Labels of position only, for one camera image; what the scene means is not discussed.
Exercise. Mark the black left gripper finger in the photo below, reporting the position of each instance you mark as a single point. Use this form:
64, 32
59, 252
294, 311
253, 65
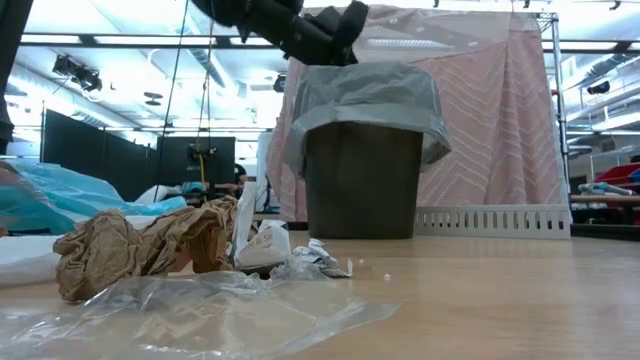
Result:
324, 19
352, 25

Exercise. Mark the grey trash bag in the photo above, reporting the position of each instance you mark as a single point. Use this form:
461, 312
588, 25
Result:
365, 95

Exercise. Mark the dark grey trash bin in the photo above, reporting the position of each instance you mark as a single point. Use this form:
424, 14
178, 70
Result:
365, 180

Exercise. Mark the white printed paper bag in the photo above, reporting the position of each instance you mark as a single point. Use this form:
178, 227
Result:
265, 247

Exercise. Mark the white grey wrapper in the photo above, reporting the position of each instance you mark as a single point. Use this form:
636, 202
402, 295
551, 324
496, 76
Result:
320, 255

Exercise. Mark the blue plastic bag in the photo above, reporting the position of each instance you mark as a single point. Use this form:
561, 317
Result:
75, 195

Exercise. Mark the long brown paper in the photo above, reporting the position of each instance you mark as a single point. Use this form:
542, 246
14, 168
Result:
110, 250

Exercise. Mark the clear plastic film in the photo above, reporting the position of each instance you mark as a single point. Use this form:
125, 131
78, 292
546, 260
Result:
175, 320

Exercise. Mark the round ceiling disc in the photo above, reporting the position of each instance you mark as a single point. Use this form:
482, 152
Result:
153, 98

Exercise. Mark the person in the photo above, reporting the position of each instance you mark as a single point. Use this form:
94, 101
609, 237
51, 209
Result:
240, 175

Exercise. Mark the pink chevron blanket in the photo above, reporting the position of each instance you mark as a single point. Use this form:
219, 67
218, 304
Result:
490, 125

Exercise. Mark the black monitor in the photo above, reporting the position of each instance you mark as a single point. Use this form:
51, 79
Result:
175, 160

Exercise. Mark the white background cloth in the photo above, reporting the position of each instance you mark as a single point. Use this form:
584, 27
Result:
152, 194

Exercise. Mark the metal rack pole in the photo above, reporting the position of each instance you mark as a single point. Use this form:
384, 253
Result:
559, 100

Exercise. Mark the black partition panel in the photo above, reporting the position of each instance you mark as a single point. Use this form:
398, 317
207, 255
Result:
90, 155

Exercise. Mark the black pipe-mounted device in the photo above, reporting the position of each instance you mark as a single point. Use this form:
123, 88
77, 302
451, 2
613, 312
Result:
598, 88

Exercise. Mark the white blue cloth pile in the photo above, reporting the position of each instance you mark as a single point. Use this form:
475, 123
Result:
600, 189

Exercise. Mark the red storage bin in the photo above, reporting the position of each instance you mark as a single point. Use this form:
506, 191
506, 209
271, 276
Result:
617, 174

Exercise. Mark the background wooden table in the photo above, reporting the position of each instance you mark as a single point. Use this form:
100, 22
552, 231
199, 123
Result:
605, 199

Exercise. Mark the black dome camera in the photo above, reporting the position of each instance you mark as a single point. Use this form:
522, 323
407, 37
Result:
280, 83

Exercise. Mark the black camera on stand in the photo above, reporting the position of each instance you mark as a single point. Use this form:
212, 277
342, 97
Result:
201, 151

